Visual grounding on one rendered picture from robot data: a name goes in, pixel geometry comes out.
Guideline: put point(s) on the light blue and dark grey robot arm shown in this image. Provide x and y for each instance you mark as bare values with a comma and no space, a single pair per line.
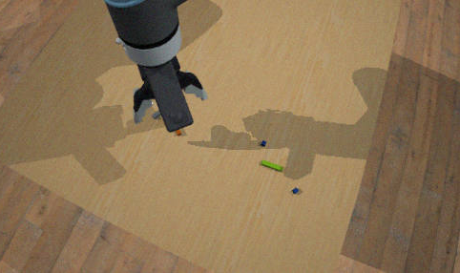
150,35

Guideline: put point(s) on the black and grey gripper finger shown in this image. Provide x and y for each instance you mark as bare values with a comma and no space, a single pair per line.
193,86
142,103

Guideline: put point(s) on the grey rod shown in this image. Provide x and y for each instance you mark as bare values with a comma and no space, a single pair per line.
156,114

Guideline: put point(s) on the lime green rod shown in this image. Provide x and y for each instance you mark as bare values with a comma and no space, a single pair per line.
271,165

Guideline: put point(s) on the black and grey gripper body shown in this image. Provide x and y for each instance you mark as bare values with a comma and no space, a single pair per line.
146,85

